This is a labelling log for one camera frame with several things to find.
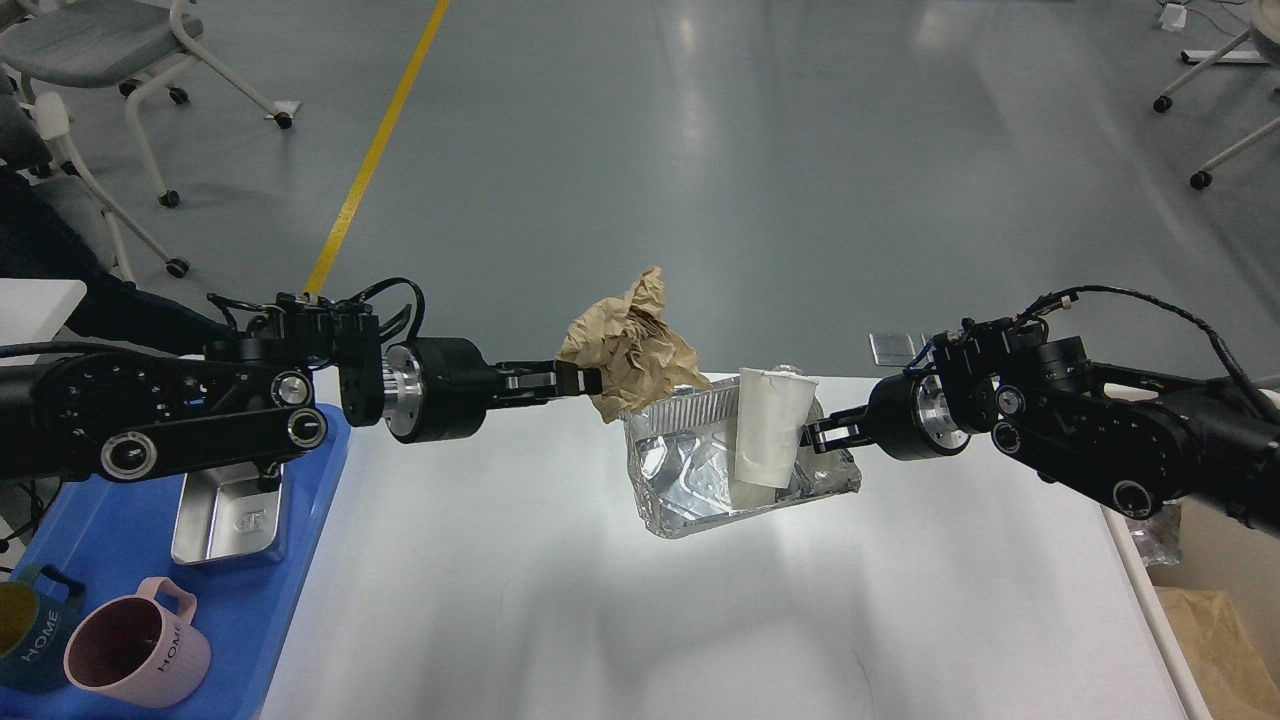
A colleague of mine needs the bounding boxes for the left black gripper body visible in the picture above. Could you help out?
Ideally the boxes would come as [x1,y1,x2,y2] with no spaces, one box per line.
[383,338,498,445]

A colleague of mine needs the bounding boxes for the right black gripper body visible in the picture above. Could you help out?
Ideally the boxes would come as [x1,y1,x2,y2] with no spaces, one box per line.
[867,374,970,461]

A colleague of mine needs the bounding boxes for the brown paper in bin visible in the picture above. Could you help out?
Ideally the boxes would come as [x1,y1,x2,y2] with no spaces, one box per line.
[1155,585,1279,719]

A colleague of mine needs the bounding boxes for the brown paper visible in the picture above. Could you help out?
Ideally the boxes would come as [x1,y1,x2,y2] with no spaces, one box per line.
[1155,585,1279,719]
[556,266,710,424]

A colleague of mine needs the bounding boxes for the aluminium foil tray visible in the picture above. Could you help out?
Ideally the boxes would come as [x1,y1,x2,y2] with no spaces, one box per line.
[620,375,863,539]

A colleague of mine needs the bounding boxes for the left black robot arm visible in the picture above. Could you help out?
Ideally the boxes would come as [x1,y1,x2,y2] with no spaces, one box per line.
[1,277,602,483]

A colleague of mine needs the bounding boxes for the grey office chair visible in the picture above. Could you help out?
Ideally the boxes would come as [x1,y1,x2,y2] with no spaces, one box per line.
[1,79,189,281]
[3,1,293,208]

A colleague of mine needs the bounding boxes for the pink ceramic mug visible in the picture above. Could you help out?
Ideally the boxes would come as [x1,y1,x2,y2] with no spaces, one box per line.
[63,577,212,708]

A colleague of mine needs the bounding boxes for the white chair base right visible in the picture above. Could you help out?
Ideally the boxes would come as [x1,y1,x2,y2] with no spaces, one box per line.
[1152,0,1280,193]

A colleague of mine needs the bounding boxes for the beige plastic bin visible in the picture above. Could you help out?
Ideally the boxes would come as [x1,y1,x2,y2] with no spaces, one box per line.
[1105,498,1279,719]

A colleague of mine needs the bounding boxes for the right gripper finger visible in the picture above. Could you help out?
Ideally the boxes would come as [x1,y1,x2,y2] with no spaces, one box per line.
[803,405,873,454]

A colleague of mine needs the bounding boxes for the cream paper cup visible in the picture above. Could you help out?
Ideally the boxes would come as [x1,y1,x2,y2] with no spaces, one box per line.
[733,368,819,489]

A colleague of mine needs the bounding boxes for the white side table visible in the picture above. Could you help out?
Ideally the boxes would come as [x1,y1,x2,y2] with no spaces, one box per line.
[1,278,86,345]

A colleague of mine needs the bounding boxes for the rectangular stainless steel tin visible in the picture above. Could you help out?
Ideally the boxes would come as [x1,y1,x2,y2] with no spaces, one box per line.
[170,462,289,571]

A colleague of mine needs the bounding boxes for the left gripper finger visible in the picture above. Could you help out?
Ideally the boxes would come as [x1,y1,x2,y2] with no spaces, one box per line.
[490,360,603,409]

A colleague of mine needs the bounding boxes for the grey office chair far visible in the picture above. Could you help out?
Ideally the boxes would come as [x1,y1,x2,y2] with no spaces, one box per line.
[3,1,293,208]

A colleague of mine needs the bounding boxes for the blue plastic tray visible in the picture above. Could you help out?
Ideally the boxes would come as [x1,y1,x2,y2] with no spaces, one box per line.
[1,405,351,719]

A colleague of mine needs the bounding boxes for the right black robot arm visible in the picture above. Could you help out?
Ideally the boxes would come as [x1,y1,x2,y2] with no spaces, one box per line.
[800,284,1279,536]

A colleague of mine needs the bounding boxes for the grey office chair near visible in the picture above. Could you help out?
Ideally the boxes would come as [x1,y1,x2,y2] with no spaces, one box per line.
[1,79,189,281]

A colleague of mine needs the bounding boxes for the seated person dark clothes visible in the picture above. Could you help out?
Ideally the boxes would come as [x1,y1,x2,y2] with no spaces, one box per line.
[1,168,238,356]

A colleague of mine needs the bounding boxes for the crumpled foil in bin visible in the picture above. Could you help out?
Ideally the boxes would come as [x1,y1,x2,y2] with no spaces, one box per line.
[1124,501,1184,568]

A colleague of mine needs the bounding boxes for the dark blue mug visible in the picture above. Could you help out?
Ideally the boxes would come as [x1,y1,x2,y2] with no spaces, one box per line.
[1,564,86,694]

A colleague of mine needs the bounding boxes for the left metal floor plate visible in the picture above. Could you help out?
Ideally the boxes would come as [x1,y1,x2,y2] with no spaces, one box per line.
[868,332,923,368]

